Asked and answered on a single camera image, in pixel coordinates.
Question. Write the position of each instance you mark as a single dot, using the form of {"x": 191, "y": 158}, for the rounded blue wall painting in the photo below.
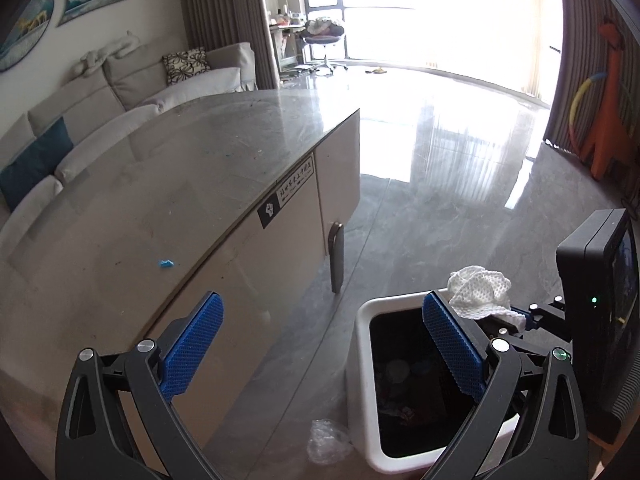
{"x": 22, "y": 30}

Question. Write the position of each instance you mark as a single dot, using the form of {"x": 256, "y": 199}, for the black floral patterned pillow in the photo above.
{"x": 186, "y": 66}

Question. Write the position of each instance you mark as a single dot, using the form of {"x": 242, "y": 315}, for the beige table with grey top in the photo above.
{"x": 295, "y": 260}

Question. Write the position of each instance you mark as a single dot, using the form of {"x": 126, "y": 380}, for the white mesh cloth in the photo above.
{"x": 475, "y": 290}

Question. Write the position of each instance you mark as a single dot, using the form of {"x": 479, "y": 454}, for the pair of slippers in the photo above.
{"x": 377, "y": 70}

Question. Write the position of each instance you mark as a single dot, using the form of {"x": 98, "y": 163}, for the black square sticker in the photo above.
{"x": 270, "y": 211}

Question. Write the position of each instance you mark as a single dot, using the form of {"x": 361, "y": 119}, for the white rectangular label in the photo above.
{"x": 296, "y": 180}

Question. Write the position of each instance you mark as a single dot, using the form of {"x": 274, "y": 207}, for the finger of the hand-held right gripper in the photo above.
{"x": 505, "y": 329}
{"x": 547, "y": 317}

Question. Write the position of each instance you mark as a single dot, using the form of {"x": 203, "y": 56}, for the sheer white curtain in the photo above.
{"x": 535, "y": 35}

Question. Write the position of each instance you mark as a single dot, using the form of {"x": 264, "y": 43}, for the white plush toy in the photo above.
{"x": 100, "y": 57}

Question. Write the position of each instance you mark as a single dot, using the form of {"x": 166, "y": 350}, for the brown pleated curtain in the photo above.
{"x": 575, "y": 35}
{"x": 225, "y": 10}

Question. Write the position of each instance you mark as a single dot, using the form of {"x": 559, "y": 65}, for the colourful hula hoop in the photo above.
{"x": 575, "y": 110}

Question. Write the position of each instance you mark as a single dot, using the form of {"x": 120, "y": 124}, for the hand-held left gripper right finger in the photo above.
{"x": 450, "y": 345}

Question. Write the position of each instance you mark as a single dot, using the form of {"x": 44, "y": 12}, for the swivel office chair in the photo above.
{"x": 324, "y": 42}

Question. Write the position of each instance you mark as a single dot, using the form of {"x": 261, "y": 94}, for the white plastic trash bin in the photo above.
{"x": 362, "y": 385}

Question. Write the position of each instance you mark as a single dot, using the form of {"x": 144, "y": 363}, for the teal pillow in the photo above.
{"x": 35, "y": 162}

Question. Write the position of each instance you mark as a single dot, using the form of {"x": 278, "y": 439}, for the white desk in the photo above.
{"x": 286, "y": 37}

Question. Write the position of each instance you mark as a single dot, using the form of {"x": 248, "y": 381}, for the beige sectional sofa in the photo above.
{"x": 90, "y": 100}

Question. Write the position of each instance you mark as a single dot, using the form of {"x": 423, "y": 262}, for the orange giraffe toy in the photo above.
{"x": 614, "y": 115}

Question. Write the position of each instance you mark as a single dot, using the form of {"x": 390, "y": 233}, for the crumpled clear plastic wrap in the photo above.
{"x": 327, "y": 442}

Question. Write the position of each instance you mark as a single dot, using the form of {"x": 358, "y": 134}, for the small blue scrap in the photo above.
{"x": 166, "y": 263}

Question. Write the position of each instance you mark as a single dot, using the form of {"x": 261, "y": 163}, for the pile of clothes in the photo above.
{"x": 324, "y": 26}

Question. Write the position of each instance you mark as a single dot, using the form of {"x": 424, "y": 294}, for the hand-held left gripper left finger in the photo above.
{"x": 192, "y": 345}

